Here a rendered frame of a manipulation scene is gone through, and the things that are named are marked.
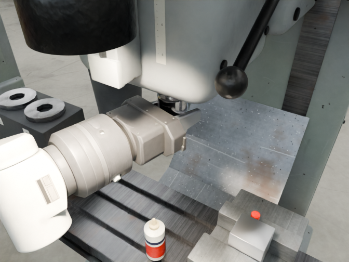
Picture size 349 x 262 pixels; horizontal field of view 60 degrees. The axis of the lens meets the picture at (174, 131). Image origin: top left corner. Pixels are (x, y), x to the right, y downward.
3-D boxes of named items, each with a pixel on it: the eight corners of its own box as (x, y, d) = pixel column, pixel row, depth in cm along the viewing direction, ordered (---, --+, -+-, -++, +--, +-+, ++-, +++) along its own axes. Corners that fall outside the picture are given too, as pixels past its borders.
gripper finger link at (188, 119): (196, 121, 48) (167, 137, 45) (197, 104, 46) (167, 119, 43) (203, 126, 47) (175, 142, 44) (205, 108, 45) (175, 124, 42)
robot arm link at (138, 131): (188, 113, 39) (109, 153, 32) (186, 168, 44) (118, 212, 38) (130, 79, 46) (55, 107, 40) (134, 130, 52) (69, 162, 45)
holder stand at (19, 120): (61, 193, 75) (40, 128, 64) (6, 162, 85) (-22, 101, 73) (95, 165, 84) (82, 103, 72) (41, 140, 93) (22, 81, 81)
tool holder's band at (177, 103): (150, 97, 46) (150, 91, 45) (175, 88, 48) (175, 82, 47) (170, 110, 43) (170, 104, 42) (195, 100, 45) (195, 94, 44)
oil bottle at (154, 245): (158, 265, 60) (156, 231, 54) (142, 254, 62) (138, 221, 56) (169, 249, 63) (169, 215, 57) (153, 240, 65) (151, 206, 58)
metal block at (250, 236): (257, 272, 51) (264, 251, 47) (225, 253, 54) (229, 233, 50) (268, 248, 54) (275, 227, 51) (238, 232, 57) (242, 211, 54)
